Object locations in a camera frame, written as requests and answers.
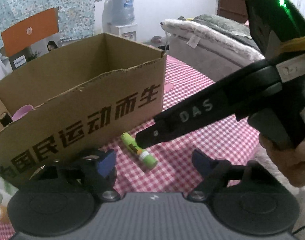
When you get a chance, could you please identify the green glue stick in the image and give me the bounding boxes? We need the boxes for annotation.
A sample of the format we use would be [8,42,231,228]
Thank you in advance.
[120,133,158,169]

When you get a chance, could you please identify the pink plastic lid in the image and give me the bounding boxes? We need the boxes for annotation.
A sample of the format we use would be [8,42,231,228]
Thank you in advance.
[12,105,34,121]

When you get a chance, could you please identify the black cylinder battery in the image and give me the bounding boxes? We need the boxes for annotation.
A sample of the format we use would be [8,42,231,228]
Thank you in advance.
[0,112,13,127]

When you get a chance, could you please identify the person's right hand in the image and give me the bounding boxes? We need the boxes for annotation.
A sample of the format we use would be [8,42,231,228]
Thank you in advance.
[259,134,305,187]

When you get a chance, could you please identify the grey sofa with blanket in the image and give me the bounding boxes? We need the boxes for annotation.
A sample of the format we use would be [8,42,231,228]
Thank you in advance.
[160,14,264,81]

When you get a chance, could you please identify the brown cardboard box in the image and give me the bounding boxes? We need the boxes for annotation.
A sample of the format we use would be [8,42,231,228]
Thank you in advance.
[0,34,167,187]

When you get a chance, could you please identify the orange Philips box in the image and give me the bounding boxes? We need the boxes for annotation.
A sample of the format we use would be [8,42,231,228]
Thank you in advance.
[0,8,61,70]

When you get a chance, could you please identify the water dispenser with bottle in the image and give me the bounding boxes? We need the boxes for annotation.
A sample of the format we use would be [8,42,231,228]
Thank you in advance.
[102,0,137,41]

